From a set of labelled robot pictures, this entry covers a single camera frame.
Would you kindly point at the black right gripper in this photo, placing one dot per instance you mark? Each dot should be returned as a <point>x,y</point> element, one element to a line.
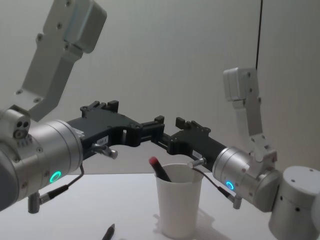
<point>195,143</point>

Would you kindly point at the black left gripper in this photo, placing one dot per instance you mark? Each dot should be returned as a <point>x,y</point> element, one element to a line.
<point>105,127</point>

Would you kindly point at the black pen with red cap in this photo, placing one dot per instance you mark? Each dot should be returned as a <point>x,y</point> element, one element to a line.
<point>160,170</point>

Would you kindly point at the dark pen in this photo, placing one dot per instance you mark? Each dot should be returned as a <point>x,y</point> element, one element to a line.
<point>109,232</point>

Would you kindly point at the white table cloth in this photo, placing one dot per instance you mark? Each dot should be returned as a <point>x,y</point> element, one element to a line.
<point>100,200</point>

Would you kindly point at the white paper cup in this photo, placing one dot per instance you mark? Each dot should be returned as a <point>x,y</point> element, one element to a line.
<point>177,207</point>

